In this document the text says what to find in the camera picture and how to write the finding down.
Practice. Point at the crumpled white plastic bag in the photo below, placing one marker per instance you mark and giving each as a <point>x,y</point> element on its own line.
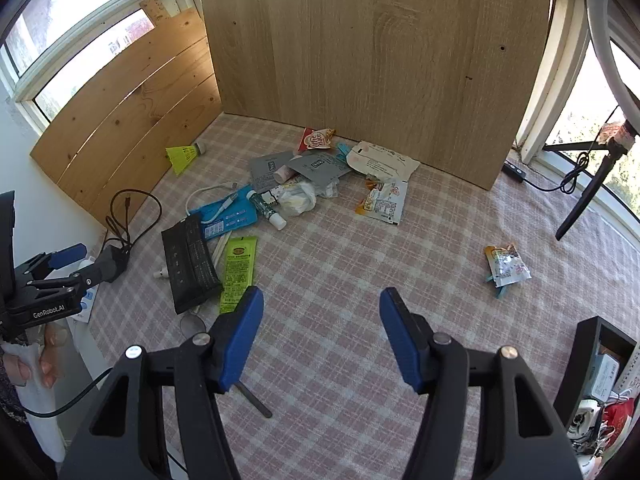
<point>295,200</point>

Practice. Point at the white window frame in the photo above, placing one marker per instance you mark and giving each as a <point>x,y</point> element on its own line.
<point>95,15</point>
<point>537,125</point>

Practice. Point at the pale wooden stick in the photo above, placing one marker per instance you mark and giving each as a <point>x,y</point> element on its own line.
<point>221,250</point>

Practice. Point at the white power strip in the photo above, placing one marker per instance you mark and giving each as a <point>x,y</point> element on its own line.
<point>89,302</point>

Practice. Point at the green sachet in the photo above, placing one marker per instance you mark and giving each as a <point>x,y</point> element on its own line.
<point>237,270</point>

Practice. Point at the red creamer packet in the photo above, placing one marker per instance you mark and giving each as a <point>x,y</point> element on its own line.
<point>315,140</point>

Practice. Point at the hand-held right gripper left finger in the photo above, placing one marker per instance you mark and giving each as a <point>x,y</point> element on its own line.
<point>245,330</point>

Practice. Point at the pink plaid covered desktop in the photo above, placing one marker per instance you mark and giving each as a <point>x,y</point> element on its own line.
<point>325,260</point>

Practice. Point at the yellow shuttlecock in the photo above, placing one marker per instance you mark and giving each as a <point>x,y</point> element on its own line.
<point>182,156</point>

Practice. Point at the pine plank board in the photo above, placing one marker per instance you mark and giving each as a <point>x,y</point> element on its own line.
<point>125,110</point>

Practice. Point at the grey flat stick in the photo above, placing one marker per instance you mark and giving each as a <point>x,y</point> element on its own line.
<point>257,405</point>

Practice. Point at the large oak panel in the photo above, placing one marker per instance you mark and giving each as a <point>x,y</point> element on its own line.
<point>375,60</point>

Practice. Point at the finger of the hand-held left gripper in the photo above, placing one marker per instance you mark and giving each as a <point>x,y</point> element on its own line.
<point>90,274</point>
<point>67,255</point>

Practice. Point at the black power adapter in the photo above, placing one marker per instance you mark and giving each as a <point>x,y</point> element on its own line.
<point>119,262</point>

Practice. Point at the white paper bag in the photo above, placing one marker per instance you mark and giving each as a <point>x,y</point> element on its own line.
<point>380,160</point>

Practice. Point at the white card box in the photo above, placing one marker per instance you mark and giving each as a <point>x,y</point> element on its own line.
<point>605,375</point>

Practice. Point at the pink white tube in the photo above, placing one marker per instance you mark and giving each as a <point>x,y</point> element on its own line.
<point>284,174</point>

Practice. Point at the orange white snack wrapper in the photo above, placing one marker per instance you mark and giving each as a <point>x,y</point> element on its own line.
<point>385,205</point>

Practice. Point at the grey foil packet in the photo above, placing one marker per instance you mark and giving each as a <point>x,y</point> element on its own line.
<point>265,167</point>
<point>320,167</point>

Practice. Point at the colourful snack packet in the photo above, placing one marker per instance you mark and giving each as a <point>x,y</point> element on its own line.
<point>507,265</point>

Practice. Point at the black tripod leg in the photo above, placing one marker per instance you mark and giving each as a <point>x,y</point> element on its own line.
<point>590,195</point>

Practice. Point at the wooden slat with holes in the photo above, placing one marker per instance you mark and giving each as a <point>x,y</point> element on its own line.
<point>152,10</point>

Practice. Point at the green tube white cap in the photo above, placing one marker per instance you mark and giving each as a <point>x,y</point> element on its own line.
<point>262,206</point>

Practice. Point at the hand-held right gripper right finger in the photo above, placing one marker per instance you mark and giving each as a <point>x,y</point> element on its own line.
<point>400,330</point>

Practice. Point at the black pouch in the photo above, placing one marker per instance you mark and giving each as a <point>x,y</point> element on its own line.
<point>187,260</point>

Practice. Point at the white charger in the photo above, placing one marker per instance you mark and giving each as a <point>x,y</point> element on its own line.
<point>585,417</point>

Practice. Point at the person's left hand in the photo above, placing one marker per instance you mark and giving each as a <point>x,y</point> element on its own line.
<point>52,335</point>

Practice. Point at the black storage box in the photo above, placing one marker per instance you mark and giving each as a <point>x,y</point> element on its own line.
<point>580,355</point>

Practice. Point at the blue packet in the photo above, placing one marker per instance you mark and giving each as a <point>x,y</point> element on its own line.
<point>235,217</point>

